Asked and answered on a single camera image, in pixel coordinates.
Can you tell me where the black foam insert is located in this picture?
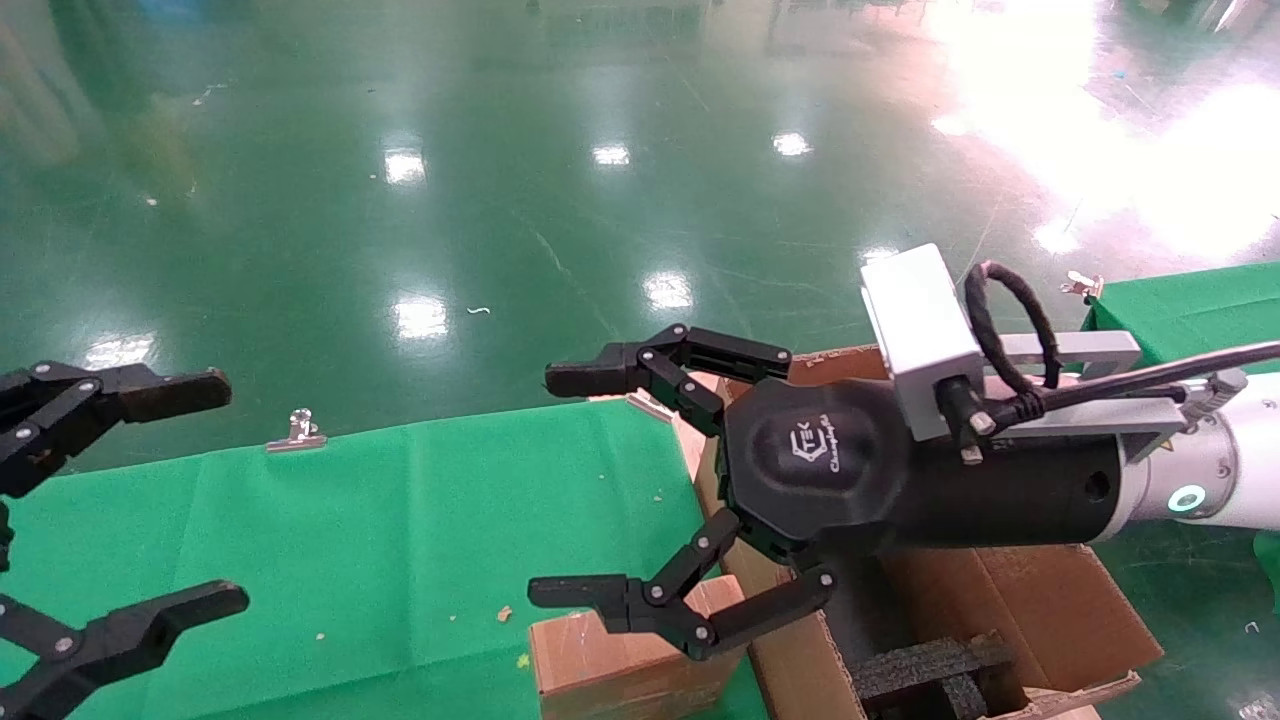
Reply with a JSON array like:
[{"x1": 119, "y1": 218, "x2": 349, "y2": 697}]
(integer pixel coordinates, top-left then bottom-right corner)
[{"x1": 848, "y1": 630, "x2": 1031, "y2": 720}]

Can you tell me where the large open brown carton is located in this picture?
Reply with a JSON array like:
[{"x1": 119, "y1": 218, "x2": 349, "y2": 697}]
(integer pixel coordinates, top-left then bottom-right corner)
[{"x1": 672, "y1": 345, "x2": 1166, "y2": 720}]

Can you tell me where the silver camera mounting bracket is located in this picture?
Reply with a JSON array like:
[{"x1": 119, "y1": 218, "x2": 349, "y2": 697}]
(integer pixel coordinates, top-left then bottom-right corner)
[{"x1": 983, "y1": 330, "x2": 1249, "y2": 463}]

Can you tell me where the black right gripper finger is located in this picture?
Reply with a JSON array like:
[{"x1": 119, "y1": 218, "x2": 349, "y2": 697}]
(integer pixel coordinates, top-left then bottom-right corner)
[
  {"x1": 545, "y1": 323, "x2": 793, "y2": 437},
  {"x1": 527, "y1": 508, "x2": 837, "y2": 662}
]

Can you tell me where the large green table cloth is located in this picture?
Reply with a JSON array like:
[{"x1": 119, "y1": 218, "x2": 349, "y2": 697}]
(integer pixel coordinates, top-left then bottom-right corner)
[{"x1": 0, "y1": 400, "x2": 771, "y2": 720}]

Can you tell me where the black camera cable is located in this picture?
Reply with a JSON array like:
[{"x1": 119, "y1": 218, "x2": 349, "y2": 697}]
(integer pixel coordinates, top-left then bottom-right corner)
[{"x1": 938, "y1": 261, "x2": 1280, "y2": 463}]

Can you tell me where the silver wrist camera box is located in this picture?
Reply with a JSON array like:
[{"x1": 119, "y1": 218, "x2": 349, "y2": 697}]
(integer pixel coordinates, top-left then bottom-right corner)
[{"x1": 860, "y1": 243, "x2": 987, "y2": 442}]

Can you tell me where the small brown cardboard box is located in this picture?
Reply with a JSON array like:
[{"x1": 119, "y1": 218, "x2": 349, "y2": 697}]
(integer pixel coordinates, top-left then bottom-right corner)
[{"x1": 528, "y1": 575, "x2": 747, "y2": 720}]

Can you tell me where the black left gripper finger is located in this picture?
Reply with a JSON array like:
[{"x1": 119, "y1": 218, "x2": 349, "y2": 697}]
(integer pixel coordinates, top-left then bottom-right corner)
[
  {"x1": 0, "y1": 580, "x2": 251, "y2": 720},
  {"x1": 0, "y1": 360, "x2": 233, "y2": 499}
]

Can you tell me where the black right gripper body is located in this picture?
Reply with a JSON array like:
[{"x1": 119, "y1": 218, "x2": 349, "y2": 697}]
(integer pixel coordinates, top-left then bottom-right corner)
[{"x1": 718, "y1": 377, "x2": 1128, "y2": 563}]

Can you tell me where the small green table cloth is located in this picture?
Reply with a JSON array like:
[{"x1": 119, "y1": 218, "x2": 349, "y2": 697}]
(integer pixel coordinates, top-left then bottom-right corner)
[{"x1": 1080, "y1": 262, "x2": 1280, "y2": 376}]

